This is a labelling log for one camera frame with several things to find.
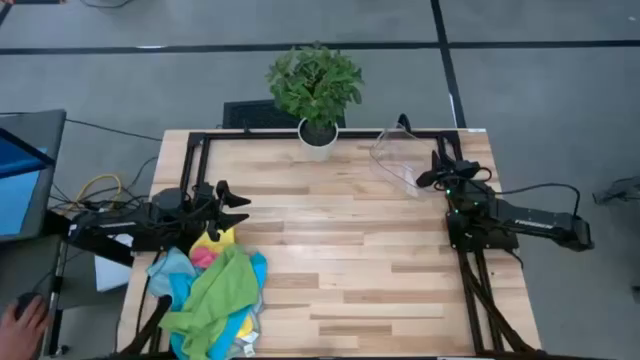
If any black cable bundle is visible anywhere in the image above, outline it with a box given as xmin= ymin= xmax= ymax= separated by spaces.
xmin=47 ymin=155 xmax=161 ymax=224

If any black perforated floor mat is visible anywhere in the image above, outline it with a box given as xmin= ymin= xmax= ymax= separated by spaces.
xmin=222 ymin=99 xmax=347 ymax=130

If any black floor stand base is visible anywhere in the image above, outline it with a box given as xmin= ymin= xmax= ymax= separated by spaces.
xmin=592 ymin=174 xmax=640 ymax=206

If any green microfiber towel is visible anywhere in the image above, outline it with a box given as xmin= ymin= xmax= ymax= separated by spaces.
xmin=158 ymin=243 xmax=261 ymax=360

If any black aluminium table frame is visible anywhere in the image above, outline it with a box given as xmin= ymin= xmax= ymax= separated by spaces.
xmin=117 ymin=129 xmax=544 ymax=360

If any pink microfiber towel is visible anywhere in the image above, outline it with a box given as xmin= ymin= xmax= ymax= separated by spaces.
xmin=190 ymin=246 xmax=220 ymax=270

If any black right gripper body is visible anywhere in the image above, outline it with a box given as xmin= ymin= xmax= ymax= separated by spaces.
xmin=439 ymin=159 xmax=482 ymax=189

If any black computer mouse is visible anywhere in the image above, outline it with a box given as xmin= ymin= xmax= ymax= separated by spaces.
xmin=13 ymin=291 xmax=45 ymax=321

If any yellow cable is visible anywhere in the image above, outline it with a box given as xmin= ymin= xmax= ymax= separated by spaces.
xmin=74 ymin=173 xmax=123 ymax=211

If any dark grey desk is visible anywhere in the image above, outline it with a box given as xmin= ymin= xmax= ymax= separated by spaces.
xmin=0 ymin=234 xmax=69 ymax=360

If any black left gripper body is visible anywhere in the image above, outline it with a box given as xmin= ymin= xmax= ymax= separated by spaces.
xmin=192 ymin=182 xmax=221 ymax=236

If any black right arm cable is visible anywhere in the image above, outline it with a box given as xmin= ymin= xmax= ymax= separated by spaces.
xmin=479 ymin=167 xmax=582 ymax=217

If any white paper sheet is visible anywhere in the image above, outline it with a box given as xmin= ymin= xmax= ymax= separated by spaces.
xmin=93 ymin=232 xmax=136 ymax=294

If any person's hand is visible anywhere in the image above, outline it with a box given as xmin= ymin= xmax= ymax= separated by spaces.
xmin=0 ymin=294 xmax=52 ymax=360

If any white plant pot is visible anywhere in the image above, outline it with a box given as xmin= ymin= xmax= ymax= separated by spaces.
xmin=297 ymin=117 xmax=340 ymax=163

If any green leafy plant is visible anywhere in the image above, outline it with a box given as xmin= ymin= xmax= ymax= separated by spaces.
xmin=265 ymin=42 xmax=365 ymax=131

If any turquoise microfiber towel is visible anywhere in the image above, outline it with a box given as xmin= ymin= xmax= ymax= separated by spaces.
xmin=168 ymin=251 xmax=269 ymax=360

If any clear plastic bin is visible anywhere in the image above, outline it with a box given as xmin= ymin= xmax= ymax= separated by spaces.
xmin=368 ymin=123 xmax=444 ymax=201

